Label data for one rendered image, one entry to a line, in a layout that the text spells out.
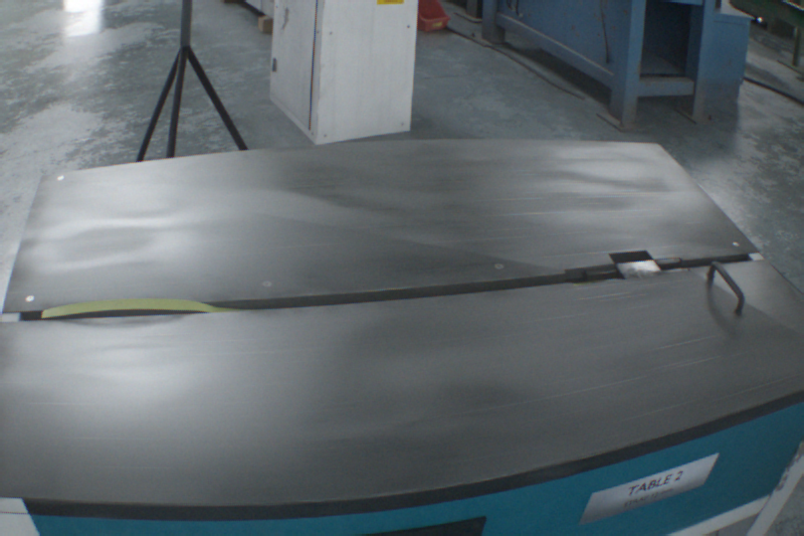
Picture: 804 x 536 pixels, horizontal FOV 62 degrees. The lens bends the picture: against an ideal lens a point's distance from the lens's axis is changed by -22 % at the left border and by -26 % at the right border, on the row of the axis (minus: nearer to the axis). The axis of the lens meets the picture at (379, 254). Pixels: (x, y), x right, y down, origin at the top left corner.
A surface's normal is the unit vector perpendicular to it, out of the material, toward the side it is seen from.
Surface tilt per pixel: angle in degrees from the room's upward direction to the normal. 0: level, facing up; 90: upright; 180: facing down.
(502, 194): 0
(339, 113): 90
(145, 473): 0
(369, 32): 90
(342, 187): 0
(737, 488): 90
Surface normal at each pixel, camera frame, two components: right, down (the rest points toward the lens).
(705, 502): 0.22, 0.53
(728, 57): 0.44, 0.50
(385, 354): 0.05, -0.85
